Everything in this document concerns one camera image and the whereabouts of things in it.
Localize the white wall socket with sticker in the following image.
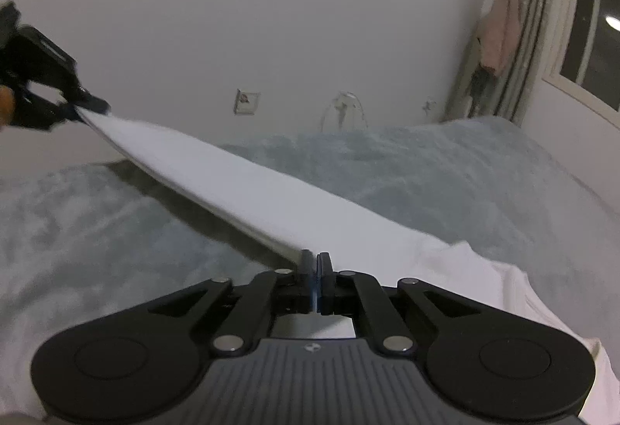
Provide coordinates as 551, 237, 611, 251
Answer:
233, 88, 263, 117

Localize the grey patterned curtain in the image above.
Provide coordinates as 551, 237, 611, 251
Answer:
448, 0, 575, 126

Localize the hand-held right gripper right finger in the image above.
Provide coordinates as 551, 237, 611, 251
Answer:
317, 253, 481, 356

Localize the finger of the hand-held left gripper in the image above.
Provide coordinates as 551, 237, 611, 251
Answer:
14, 29, 111, 114
10, 87, 79, 132

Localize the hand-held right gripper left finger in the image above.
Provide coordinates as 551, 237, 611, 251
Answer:
147, 249, 317, 355

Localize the grey bed blanket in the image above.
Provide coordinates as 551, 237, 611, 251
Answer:
0, 115, 620, 425

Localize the white sweatshirt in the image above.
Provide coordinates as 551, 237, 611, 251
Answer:
80, 108, 620, 425

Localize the white plug with looped cable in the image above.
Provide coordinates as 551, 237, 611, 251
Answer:
319, 90, 372, 134

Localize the dark grey hanging garment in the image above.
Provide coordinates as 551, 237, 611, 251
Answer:
467, 65, 498, 102

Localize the pink hanging garment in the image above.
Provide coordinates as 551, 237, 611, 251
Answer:
477, 0, 525, 78

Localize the window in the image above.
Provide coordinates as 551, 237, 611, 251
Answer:
541, 0, 620, 112

